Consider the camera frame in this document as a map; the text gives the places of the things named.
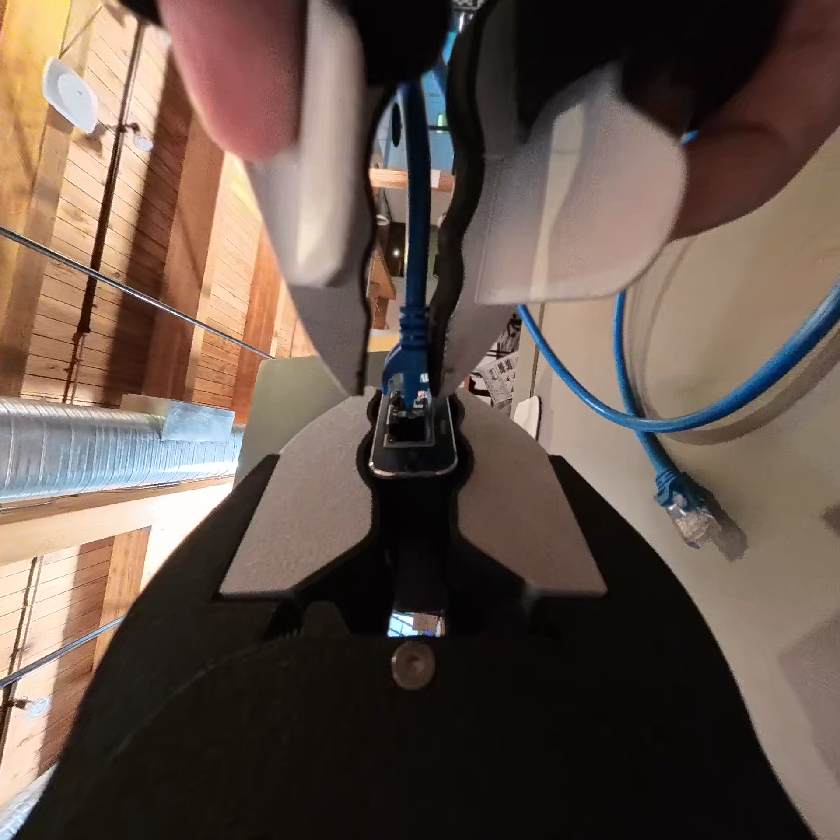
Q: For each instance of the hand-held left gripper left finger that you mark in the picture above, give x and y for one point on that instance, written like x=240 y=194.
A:
x=302 y=512

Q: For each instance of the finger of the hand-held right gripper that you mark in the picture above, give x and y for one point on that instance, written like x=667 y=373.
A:
x=315 y=216
x=577 y=216

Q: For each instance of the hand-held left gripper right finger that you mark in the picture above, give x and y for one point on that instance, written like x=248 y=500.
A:
x=525 y=512

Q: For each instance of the black ethernet adapter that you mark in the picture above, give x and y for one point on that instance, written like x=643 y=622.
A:
x=413 y=453

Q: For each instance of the person's right hand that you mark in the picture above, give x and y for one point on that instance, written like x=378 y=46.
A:
x=229 y=79

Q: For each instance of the thin metal ceiling rod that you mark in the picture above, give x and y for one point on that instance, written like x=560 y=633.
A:
x=131 y=292
x=62 y=649

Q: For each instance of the white ceiling device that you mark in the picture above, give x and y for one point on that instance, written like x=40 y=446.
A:
x=69 y=92

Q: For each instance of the silver ventilation duct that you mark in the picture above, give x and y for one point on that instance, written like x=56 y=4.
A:
x=98 y=446

